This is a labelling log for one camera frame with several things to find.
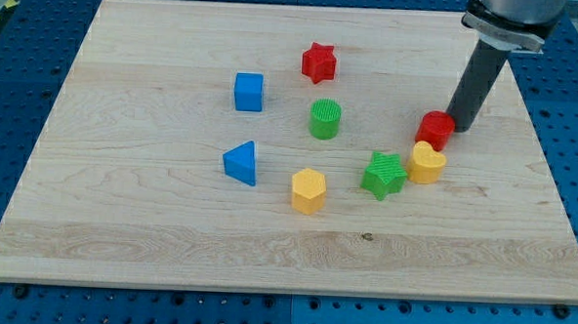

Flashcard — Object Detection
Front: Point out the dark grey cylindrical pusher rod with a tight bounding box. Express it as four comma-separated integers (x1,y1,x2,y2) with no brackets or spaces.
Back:
445,39,509,133

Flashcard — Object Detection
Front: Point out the yellow heart block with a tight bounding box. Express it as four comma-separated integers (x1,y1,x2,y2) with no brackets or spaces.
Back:
407,141,447,184

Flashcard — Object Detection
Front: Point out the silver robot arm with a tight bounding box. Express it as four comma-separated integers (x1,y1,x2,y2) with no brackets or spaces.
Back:
446,0,567,133

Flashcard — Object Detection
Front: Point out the green star block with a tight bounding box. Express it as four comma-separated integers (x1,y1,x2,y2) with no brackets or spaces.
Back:
360,151,408,201

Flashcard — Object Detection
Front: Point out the red star block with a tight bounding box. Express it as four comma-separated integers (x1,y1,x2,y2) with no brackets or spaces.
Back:
301,42,338,84

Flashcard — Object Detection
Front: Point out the red cylinder block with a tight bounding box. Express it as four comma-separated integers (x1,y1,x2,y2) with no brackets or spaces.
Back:
414,110,456,152

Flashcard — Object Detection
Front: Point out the green cylinder block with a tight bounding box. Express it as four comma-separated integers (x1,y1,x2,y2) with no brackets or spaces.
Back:
309,98,342,141

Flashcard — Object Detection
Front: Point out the yellow hexagon block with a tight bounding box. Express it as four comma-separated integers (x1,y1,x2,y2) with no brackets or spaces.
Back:
291,168,327,215

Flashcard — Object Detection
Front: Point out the blue cube block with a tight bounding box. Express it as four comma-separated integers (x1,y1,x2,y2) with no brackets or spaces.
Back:
233,72,264,112

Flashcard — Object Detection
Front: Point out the blue triangle block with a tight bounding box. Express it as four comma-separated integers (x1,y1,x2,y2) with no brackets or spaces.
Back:
222,141,257,186

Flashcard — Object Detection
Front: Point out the light wooden board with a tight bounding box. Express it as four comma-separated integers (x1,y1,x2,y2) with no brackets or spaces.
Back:
0,0,578,304

